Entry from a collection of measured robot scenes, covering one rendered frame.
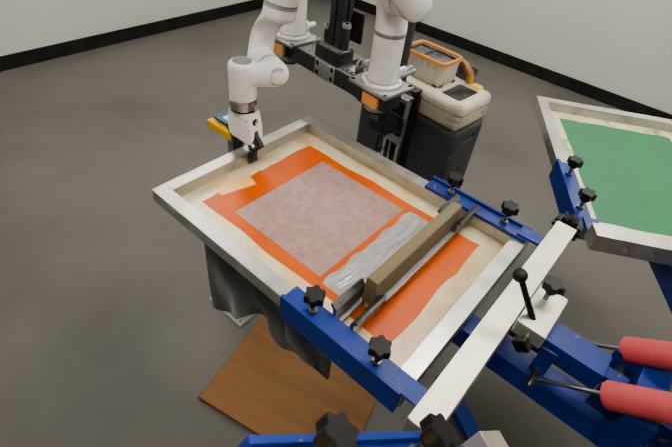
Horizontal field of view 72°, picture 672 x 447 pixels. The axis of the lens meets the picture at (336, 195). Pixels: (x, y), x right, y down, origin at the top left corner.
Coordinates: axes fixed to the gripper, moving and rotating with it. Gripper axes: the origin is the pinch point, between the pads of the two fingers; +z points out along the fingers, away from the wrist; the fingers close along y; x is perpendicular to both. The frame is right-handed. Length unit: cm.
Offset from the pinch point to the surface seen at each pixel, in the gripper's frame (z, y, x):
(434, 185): -2, -48, -27
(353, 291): -4, -57, 20
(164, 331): 98, 29, 23
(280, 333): 28, -39, 22
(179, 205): -1.0, -8.0, 27.8
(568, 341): -6, -95, 0
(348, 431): -34, -80, 54
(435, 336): -1, -74, 14
